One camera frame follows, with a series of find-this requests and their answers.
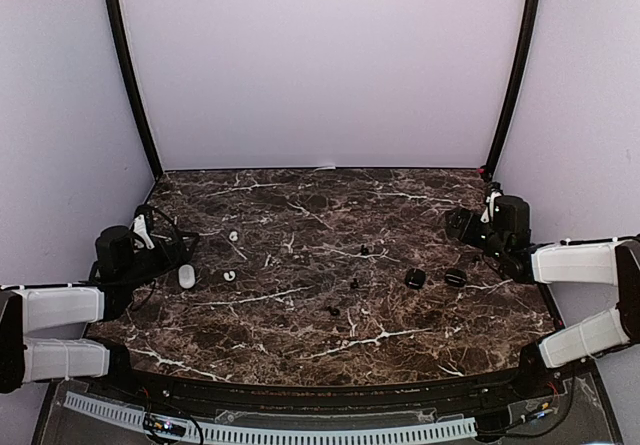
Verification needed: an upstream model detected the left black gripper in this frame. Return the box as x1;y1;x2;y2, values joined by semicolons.
120;232;200;292

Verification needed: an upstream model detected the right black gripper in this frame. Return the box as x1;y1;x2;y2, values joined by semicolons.
446;206;508;263

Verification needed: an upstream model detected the black charging case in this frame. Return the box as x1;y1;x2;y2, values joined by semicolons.
404;268;427;290
444;268;468;287

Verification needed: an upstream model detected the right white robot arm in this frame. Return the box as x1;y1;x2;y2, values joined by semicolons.
445;192;639;399

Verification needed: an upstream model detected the white earbud charging case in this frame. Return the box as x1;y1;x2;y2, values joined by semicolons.
178;264;196;290

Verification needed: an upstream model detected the black closed charging case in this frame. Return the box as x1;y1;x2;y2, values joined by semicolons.
444;268;468;287

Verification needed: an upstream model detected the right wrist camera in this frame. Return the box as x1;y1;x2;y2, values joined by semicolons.
481;182;503;224

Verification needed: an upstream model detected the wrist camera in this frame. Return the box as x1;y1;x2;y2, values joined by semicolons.
131;214;155;250
481;182;503;224

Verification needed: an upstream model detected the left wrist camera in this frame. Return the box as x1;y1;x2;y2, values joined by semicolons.
131;214;155;250

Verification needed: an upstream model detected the black front rail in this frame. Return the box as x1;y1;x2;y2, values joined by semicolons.
109;370;521;416

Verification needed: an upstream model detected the white slotted cable duct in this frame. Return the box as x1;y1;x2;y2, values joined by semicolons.
63;391;477;444

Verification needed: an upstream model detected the right black frame post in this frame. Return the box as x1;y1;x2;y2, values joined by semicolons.
479;0;540;182

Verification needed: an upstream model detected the black frame post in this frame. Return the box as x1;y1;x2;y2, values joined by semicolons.
104;0;164;180
479;0;540;182

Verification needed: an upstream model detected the left black frame post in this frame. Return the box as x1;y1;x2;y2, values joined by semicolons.
104;0;164;180

